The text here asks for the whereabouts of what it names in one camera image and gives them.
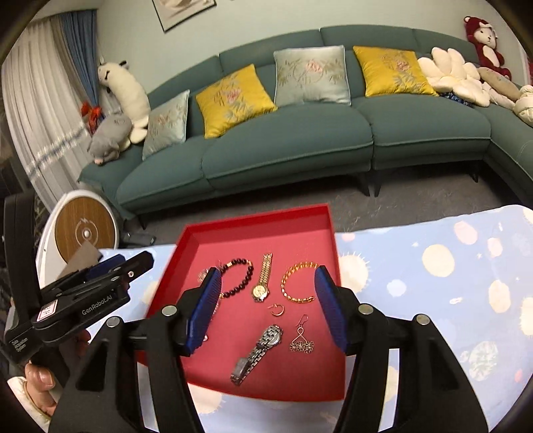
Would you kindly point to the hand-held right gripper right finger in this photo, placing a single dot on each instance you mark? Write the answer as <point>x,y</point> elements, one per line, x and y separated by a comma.
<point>331,308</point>

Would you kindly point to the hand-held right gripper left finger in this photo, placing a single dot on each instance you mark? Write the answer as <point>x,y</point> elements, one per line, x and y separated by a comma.
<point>204,312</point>

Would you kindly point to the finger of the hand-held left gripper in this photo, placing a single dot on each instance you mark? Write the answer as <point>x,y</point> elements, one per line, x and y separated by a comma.
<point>135,264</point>
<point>104,266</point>

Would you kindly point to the silver flower drop earring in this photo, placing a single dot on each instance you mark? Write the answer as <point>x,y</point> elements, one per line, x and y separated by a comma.
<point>302,345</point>

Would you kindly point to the gold hoop earring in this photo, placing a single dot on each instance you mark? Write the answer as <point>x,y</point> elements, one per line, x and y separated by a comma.
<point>280,311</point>

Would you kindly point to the gold wristwatch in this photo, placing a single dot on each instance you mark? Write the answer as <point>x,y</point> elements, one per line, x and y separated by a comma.
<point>260,289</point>

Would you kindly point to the silver wristwatch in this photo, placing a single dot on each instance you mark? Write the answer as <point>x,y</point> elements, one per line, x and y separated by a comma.
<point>268,337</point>

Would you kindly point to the red tray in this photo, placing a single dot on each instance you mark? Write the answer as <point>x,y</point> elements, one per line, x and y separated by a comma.
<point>258,237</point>

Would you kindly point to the person's left forearm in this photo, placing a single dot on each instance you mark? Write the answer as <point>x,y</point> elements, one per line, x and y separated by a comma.
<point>25,406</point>

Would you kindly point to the person's left hand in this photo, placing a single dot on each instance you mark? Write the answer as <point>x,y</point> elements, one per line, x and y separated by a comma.
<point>41,387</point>

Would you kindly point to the brown board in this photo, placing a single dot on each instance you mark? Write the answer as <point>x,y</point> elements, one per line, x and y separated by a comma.
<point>83,258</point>

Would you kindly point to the white round wood-faced appliance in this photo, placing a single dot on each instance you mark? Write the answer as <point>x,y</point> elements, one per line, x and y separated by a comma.
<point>75,220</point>

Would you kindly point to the blue spotted tablecloth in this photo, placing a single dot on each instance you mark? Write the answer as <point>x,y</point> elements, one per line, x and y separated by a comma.
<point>416,299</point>

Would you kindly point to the black furniture panel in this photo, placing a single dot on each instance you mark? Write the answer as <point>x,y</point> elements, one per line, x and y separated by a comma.
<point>18,233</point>

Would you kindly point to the grey pig plush toy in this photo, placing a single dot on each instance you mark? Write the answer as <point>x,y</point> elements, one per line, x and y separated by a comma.
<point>110,139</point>

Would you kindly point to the pale blue embroidered cushion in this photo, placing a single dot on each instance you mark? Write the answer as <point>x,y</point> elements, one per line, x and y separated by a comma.
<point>166,125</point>
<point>312,77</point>

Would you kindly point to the red curtain tie ornament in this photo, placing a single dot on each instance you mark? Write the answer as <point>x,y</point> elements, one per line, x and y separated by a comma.
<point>92,116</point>

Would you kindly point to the long white cow plush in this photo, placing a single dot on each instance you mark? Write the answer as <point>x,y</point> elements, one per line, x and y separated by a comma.
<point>127,95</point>

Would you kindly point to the teal corner sofa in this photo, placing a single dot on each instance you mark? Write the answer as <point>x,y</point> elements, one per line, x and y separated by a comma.
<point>291,137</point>

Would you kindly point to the white sheer curtain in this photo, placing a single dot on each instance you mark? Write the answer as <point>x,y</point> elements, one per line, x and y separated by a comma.
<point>37,104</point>

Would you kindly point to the yellow embroidered cushion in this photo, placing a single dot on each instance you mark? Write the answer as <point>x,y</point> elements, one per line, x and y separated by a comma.
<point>393,70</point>
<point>233,100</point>

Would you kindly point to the blue curtain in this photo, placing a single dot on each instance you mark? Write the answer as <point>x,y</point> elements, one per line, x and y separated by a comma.
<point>81,54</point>

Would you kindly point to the blue patterned cloth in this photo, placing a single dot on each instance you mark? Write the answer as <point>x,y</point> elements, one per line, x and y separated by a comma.
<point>456,100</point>

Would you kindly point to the white flower-shaped cushion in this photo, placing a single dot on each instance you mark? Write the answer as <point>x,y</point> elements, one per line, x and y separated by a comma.
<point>454,77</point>

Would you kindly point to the beige plush pillow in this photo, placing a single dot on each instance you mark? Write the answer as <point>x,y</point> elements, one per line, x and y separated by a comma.
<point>499,87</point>

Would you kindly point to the cream quilted blanket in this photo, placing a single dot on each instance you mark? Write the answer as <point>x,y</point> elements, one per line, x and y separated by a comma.
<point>525,106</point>

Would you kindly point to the red monkey plush toy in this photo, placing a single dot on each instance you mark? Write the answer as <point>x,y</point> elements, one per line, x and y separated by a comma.
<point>487,41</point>

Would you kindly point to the framed wall picture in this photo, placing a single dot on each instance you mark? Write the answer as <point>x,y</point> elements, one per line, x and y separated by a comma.
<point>183,12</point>

